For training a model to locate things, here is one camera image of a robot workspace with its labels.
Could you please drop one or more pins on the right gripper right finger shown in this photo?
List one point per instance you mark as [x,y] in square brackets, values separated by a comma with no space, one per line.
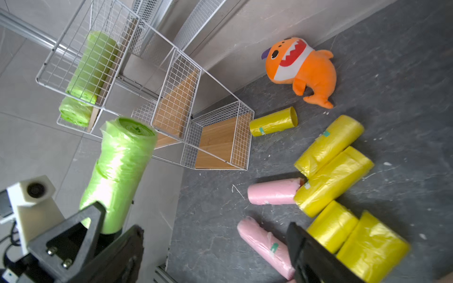
[312,262]

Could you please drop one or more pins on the green roll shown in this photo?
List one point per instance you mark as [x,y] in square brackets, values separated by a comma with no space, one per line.
[92,70]
[126,148]
[75,112]

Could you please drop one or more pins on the orange shark plush toy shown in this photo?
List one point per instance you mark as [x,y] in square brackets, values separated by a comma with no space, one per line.
[292,61]

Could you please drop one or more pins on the yellow roll near shelf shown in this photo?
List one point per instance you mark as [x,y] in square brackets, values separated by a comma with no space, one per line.
[274,122]

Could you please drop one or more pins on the white wire wall basket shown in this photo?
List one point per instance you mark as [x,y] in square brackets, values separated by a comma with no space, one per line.
[178,21]

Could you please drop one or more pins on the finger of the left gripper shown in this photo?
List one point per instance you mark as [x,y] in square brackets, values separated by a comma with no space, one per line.
[64,250]

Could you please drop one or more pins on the pink roll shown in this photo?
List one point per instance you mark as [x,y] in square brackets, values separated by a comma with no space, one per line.
[277,192]
[275,252]

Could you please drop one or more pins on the yellow roll middle right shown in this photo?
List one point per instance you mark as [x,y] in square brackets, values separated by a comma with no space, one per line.
[372,250]

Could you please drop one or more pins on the white wire three-tier shelf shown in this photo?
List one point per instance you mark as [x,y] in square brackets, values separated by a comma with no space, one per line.
[200,123]

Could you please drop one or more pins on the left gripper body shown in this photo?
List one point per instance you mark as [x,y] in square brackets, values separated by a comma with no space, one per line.
[23,270]

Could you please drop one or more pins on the yellow roll middle left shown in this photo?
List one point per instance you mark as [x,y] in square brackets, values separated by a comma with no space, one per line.
[333,226]

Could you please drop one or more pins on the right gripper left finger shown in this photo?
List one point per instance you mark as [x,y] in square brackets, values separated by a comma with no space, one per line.
[118,263]

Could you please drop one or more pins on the yellow roll upper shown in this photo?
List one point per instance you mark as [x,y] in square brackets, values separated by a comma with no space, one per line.
[335,139]

